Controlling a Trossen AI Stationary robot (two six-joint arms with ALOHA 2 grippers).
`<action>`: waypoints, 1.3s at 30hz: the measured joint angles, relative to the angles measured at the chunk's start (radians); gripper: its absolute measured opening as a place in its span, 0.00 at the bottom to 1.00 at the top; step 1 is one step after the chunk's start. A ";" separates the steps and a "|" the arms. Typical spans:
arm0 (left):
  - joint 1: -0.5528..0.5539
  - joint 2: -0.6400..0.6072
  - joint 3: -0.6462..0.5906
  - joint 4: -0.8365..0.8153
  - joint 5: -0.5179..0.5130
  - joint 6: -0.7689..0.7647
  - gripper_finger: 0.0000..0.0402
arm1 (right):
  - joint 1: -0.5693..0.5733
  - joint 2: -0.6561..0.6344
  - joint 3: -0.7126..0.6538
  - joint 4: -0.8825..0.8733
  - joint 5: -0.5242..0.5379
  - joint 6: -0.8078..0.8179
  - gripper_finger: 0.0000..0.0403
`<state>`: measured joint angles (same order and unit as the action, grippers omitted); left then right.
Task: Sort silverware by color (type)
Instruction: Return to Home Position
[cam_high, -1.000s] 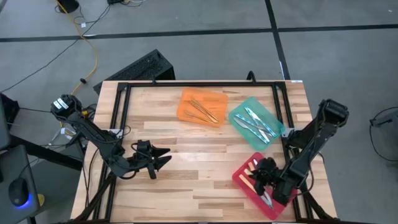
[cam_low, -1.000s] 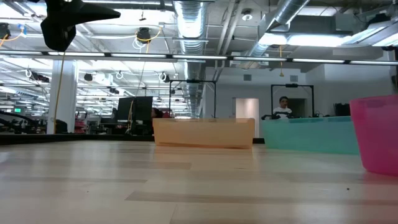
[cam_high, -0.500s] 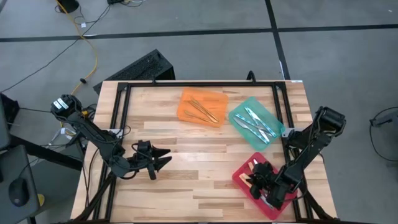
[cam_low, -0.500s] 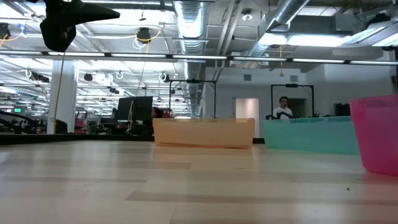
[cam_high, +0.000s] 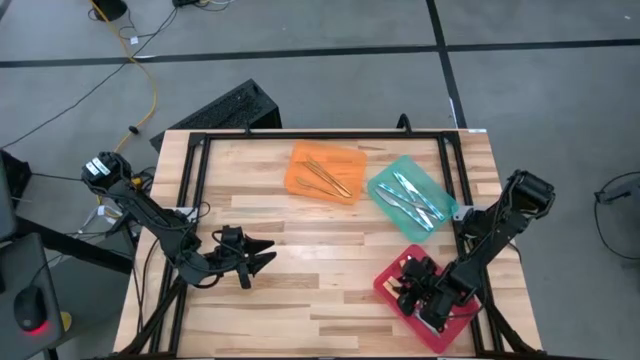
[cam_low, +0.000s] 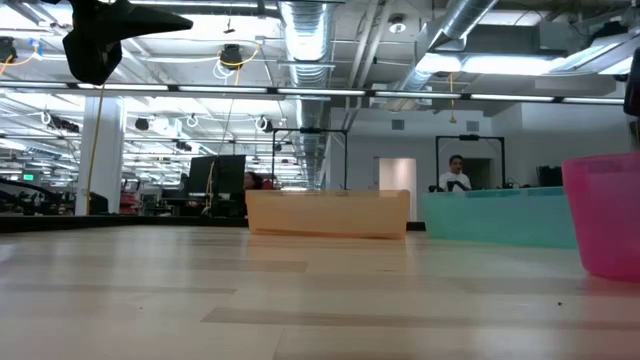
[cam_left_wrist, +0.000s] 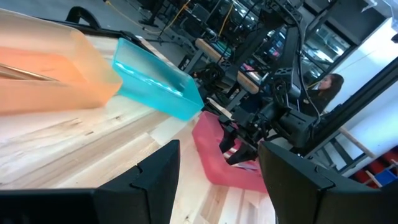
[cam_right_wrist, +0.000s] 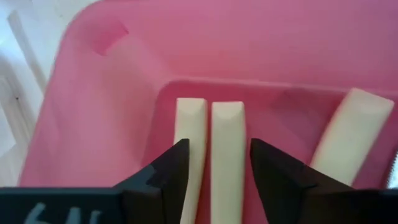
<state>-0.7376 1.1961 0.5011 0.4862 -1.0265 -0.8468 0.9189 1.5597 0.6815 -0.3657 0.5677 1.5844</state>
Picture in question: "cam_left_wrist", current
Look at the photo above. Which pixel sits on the blue storage bin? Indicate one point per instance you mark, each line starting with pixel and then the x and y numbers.
pixel 385 177

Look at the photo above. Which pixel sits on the teal translucent plastic bin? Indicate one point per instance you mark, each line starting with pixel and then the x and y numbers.
pixel 155 99

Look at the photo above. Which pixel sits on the pink translucent plastic bin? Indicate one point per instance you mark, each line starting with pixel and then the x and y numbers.
pixel 211 161

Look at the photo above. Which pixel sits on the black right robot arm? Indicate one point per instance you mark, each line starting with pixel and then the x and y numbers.
pixel 289 46

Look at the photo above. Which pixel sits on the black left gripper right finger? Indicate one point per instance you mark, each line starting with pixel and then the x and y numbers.
pixel 295 193

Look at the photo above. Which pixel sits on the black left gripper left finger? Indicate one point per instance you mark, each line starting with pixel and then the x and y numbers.
pixel 143 193

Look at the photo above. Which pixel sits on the orange translucent plastic bin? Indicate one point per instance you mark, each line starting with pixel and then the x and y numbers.
pixel 62 93

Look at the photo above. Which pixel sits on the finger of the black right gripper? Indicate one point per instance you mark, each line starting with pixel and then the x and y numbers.
pixel 244 154
pixel 228 140

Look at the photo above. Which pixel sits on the gold cutlery piece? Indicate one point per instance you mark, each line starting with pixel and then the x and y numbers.
pixel 15 76
pixel 31 73

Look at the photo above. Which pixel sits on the person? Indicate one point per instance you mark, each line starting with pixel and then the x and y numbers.
pixel 323 96

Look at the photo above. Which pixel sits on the red storage bin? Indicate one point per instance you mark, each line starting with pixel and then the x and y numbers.
pixel 385 157

